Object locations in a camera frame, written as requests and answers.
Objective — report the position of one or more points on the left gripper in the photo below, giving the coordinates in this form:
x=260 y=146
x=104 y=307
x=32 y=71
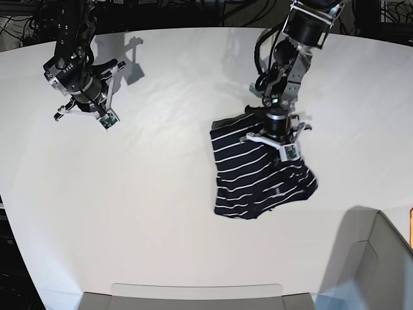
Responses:
x=276 y=123

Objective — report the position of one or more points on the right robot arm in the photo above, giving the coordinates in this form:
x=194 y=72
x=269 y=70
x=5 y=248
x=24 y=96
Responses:
x=76 y=27

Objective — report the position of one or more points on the grey plastic bin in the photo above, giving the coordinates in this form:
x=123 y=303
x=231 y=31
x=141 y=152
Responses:
x=370 y=266

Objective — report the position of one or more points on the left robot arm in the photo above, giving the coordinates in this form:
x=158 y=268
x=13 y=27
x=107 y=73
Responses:
x=283 y=56

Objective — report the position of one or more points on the orange object at right edge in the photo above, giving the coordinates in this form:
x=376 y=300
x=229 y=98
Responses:
x=411 y=228

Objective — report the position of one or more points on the navy white striped T-shirt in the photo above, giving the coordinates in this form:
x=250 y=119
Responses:
x=250 y=181

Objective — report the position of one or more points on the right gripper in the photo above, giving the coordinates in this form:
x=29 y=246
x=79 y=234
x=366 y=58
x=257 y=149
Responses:
x=75 y=80

